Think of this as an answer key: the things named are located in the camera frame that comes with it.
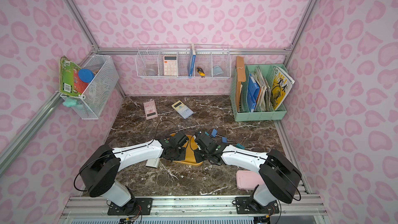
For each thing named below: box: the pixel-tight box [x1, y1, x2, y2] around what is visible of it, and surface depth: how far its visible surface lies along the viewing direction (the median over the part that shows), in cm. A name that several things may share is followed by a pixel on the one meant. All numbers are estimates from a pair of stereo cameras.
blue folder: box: [247, 73, 260, 113], surface depth 99 cm
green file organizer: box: [229, 63, 288, 122], surface depth 102 cm
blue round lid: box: [78, 68, 95, 83], surface depth 77 cm
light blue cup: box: [212, 65, 224, 76], surface depth 103 cm
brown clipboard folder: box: [235, 56, 247, 112], surface depth 88 cm
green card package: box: [59, 55, 89, 97], surface depth 72 cm
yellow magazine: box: [270, 65, 295, 111], surface depth 100 cm
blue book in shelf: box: [187, 43, 197, 78], surface depth 89 cm
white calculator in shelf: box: [163, 55, 178, 77], surface depth 95 cm
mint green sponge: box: [62, 96, 78, 108], surface depth 65 cm
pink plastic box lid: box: [235, 170, 265, 191], surface depth 81 cm
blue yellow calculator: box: [171, 100, 194, 120], surface depth 112 cm
